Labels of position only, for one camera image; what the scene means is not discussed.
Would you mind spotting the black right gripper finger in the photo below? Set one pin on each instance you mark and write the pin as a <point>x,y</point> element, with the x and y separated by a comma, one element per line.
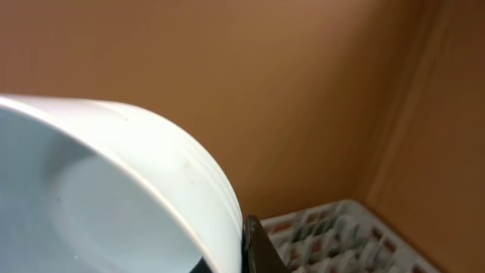
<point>258,252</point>

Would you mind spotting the light blue bowl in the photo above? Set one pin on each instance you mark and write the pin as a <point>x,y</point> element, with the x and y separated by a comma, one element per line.
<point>96,186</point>

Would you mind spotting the grey dishwasher rack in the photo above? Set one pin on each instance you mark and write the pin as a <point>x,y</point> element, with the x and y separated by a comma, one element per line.
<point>343,237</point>

